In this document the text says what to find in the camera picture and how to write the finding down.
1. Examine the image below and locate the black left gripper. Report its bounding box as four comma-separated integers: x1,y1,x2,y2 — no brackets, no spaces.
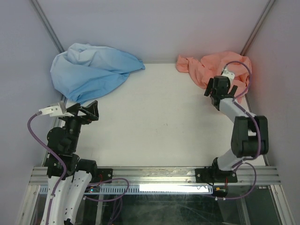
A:
63,100,98,150

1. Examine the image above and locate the salmon pink hooded jacket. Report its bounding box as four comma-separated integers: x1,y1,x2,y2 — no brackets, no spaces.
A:
176,51,252,103

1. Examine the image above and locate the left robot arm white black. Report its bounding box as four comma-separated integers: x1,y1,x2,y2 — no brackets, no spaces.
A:
41,100,99,225

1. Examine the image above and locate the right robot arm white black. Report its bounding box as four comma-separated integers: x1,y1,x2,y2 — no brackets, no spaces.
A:
199,76,269,185

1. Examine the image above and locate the light blue cloth garment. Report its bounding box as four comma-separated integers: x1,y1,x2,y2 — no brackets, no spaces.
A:
50,43,145,104

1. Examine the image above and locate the right wrist camera white silver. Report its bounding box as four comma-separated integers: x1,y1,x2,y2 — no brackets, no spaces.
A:
221,67,235,83

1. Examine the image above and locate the wrist camera white silver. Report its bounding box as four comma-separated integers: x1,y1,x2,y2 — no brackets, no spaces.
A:
39,101,73,117
221,67,235,83

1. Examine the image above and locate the left wrist camera white silver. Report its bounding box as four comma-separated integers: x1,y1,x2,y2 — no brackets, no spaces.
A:
39,101,73,117

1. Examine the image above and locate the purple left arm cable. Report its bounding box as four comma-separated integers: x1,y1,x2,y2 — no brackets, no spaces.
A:
27,112,129,225

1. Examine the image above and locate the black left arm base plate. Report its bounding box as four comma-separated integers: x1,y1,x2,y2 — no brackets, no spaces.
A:
94,168,113,182

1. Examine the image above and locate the aluminium front rail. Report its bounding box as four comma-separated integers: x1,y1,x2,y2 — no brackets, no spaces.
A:
30,165,281,186

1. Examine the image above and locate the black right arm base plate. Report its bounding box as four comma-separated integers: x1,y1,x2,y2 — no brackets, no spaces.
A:
195,166,238,185

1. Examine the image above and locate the grey slotted cable duct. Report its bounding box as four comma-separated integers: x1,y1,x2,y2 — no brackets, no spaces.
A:
38,184,214,195

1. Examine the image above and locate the left aluminium corner post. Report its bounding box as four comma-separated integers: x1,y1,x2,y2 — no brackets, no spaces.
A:
30,0,65,53

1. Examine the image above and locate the aluminium corner post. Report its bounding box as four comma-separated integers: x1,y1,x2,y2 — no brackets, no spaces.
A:
30,0,65,53
240,0,277,56

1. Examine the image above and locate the right aluminium corner post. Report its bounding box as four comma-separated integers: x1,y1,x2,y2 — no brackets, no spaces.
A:
240,0,277,56

